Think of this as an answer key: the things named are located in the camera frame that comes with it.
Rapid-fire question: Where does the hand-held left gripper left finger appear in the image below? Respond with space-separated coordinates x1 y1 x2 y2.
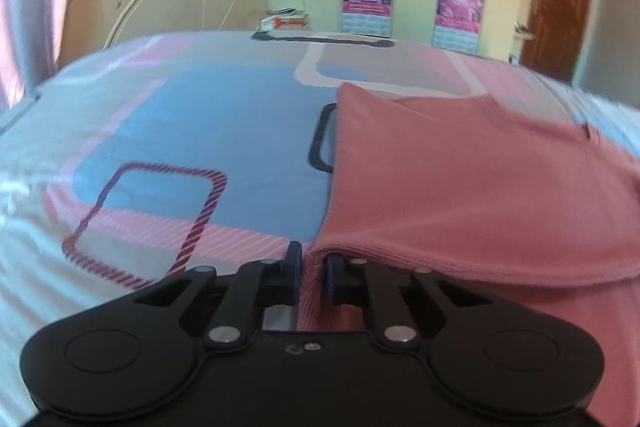
131 241 304 354

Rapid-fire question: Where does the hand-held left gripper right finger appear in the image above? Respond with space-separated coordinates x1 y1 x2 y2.
325 253 482 353

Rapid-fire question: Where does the pink garment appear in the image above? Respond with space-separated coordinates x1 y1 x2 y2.
295 83 640 427

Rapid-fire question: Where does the patterned bed sheet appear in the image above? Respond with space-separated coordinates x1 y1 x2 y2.
0 29 640 427

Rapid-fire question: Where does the white and orange box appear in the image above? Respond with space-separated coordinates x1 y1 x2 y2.
257 8 312 34

